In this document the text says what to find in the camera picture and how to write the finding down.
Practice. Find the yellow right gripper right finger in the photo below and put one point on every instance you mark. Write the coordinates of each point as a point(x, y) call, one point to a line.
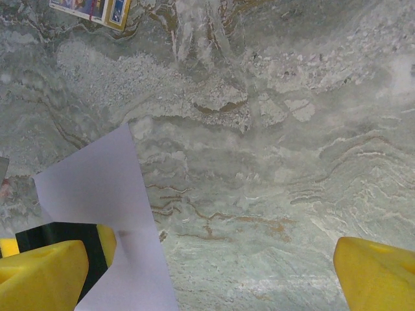
point(379, 278)

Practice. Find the playing card box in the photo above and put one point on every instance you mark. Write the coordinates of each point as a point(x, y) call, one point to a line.
point(97, 9)

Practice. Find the lilac square paper sheet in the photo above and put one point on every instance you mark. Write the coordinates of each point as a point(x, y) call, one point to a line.
point(97, 181)

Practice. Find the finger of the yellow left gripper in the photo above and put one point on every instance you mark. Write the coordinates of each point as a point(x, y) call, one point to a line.
point(65, 231)

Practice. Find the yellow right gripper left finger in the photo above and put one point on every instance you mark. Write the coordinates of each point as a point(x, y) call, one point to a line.
point(39, 278)

